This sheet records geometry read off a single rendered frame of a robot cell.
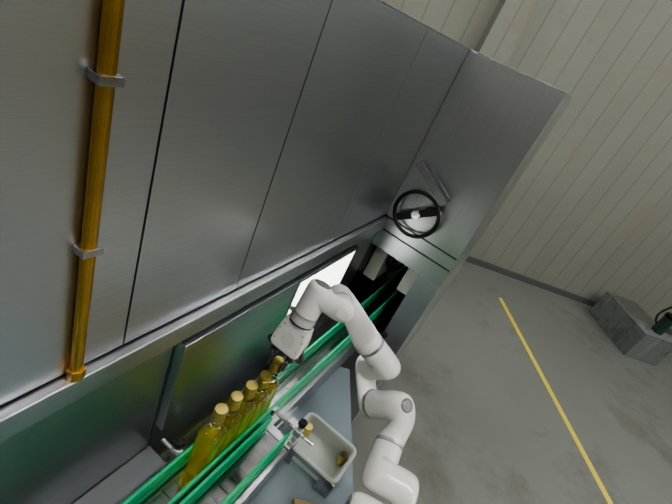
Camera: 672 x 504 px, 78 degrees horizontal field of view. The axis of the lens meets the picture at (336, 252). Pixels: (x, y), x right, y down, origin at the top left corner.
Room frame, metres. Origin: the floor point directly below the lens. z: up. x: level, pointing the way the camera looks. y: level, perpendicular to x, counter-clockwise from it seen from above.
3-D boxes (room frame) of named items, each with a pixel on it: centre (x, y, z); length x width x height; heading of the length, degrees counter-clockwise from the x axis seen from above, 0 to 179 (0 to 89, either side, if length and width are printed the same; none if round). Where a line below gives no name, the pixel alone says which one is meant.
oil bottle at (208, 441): (0.70, 0.10, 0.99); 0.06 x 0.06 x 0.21; 71
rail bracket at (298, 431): (0.90, -0.11, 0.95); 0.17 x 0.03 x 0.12; 70
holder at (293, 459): (0.98, -0.22, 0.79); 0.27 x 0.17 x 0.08; 70
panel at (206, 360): (1.12, 0.09, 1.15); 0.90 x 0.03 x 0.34; 160
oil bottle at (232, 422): (0.75, 0.08, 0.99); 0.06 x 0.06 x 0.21; 70
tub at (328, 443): (0.97, -0.24, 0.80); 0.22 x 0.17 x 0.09; 70
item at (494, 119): (2.05, -0.43, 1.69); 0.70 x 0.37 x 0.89; 160
